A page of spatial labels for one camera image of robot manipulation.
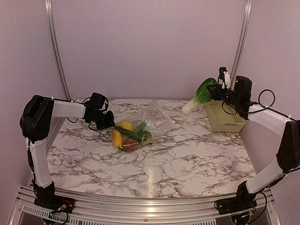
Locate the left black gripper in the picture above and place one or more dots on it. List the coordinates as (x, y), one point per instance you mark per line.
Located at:
(109, 122)

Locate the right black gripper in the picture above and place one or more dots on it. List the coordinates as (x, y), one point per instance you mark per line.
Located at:
(215, 94)

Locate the fake bok choy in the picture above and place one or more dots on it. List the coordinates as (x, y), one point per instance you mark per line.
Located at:
(202, 96)

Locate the clear zip top bag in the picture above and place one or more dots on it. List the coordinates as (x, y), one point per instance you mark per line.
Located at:
(158, 123)

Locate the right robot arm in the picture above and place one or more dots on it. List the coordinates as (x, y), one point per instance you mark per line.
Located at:
(285, 127)

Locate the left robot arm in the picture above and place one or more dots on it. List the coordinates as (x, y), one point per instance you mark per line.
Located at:
(35, 124)

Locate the fake yellow pepper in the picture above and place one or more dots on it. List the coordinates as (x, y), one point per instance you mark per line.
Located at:
(126, 125)

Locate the fake green cucumber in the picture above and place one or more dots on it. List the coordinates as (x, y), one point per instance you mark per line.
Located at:
(139, 133)

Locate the pale green plastic basket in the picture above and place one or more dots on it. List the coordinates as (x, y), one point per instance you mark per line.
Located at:
(223, 118)

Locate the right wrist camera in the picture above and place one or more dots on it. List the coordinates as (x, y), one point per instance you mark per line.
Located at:
(224, 75)

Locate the right aluminium frame post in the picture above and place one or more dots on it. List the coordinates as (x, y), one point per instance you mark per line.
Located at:
(242, 38)

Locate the aluminium frame post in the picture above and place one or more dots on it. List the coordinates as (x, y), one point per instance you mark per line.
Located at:
(50, 17)
(242, 38)

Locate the front aluminium rail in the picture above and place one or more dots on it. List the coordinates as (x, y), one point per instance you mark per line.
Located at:
(92, 209)

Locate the left aluminium frame post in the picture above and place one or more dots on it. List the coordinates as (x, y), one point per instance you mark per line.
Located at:
(50, 17)

